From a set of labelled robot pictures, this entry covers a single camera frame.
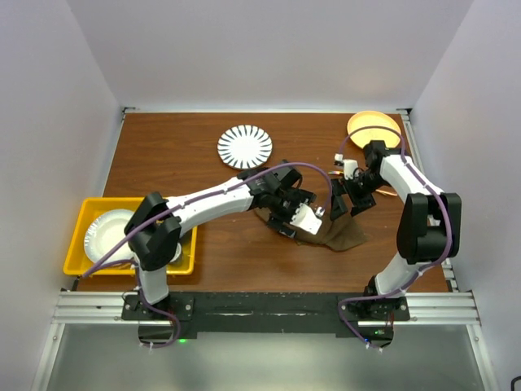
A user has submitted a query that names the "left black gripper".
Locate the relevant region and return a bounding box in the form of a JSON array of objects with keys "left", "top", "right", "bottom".
[{"left": 266, "top": 187, "right": 315, "bottom": 237}]

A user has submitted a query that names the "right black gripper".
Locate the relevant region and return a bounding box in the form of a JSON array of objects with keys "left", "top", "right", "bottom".
[{"left": 328, "top": 172, "right": 387, "bottom": 221}]

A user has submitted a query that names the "brown cloth napkin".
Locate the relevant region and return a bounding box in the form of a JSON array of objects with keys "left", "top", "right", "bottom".
[{"left": 254, "top": 205, "right": 370, "bottom": 253}]

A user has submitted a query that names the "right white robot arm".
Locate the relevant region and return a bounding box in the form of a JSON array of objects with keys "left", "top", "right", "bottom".
[{"left": 330, "top": 141, "right": 462, "bottom": 320}]

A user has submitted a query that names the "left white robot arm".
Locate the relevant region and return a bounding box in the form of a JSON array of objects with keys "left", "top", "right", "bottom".
[{"left": 124, "top": 162, "right": 324, "bottom": 319}]

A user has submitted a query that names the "copper spoon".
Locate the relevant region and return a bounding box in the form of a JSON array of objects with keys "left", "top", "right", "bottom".
[{"left": 376, "top": 189, "right": 397, "bottom": 197}]

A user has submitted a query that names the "white blue striped plate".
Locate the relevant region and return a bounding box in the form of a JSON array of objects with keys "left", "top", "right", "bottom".
[{"left": 217, "top": 125, "right": 273, "bottom": 170}]

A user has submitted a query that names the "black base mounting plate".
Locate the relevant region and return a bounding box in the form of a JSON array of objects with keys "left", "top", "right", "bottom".
[{"left": 121, "top": 292, "right": 410, "bottom": 342}]

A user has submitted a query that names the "orange plate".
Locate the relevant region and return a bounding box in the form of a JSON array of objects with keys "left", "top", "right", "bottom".
[{"left": 347, "top": 111, "right": 401, "bottom": 148}]

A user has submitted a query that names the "white paper plate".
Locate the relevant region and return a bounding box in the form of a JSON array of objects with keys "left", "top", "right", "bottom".
[{"left": 84, "top": 209, "right": 133, "bottom": 263}]

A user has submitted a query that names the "yellow plastic bin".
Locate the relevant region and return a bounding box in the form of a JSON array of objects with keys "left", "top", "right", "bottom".
[{"left": 63, "top": 197, "right": 198, "bottom": 276}]

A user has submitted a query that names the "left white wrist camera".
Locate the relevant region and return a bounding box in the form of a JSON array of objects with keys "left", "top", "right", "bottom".
[{"left": 290, "top": 203, "right": 325, "bottom": 235}]

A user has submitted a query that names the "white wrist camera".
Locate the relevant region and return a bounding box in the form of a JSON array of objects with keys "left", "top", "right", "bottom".
[
  {"left": 334, "top": 153, "right": 358, "bottom": 179},
  {"left": 290, "top": 203, "right": 325, "bottom": 235}
]

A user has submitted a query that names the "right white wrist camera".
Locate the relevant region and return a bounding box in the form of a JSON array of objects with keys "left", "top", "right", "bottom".
[{"left": 334, "top": 153, "right": 358, "bottom": 179}]

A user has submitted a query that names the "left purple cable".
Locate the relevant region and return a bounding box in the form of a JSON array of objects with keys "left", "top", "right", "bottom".
[{"left": 81, "top": 161, "right": 333, "bottom": 280}]

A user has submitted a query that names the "aluminium frame rail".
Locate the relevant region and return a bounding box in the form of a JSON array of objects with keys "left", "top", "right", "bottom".
[{"left": 52, "top": 292, "right": 480, "bottom": 327}]

